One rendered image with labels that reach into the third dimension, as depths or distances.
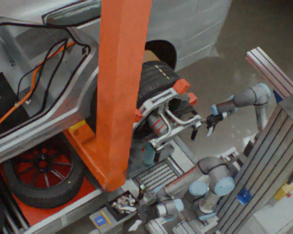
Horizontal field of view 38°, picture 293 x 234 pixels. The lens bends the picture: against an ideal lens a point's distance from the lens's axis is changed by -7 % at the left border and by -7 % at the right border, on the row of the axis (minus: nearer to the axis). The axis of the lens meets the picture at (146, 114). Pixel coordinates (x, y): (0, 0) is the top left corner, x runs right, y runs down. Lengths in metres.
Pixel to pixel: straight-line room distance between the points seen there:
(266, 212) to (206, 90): 2.23
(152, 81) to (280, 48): 2.62
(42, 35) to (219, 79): 2.06
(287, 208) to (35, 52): 2.16
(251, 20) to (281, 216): 3.35
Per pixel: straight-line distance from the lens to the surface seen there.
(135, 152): 3.87
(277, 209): 2.76
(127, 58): 2.15
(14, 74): 3.68
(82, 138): 3.41
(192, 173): 2.59
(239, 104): 3.02
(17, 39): 3.65
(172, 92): 3.15
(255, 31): 5.50
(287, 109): 2.11
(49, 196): 3.39
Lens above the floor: 3.59
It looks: 55 degrees down
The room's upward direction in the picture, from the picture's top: 10 degrees clockwise
